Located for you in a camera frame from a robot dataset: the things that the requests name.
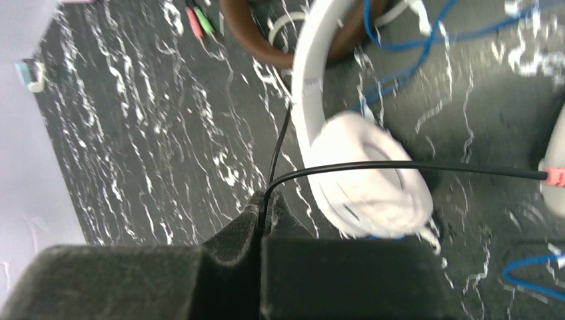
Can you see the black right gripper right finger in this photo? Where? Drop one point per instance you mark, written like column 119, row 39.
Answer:
column 307, row 278

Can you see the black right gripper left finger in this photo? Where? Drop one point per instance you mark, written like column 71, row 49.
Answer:
column 218, row 279

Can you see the black headphones with cable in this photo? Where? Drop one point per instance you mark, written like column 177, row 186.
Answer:
column 365, row 182

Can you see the white headphones with blue cable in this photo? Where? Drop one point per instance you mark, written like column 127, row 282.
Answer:
column 308, row 70

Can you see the brown headphones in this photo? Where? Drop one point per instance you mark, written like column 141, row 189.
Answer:
column 239, row 20

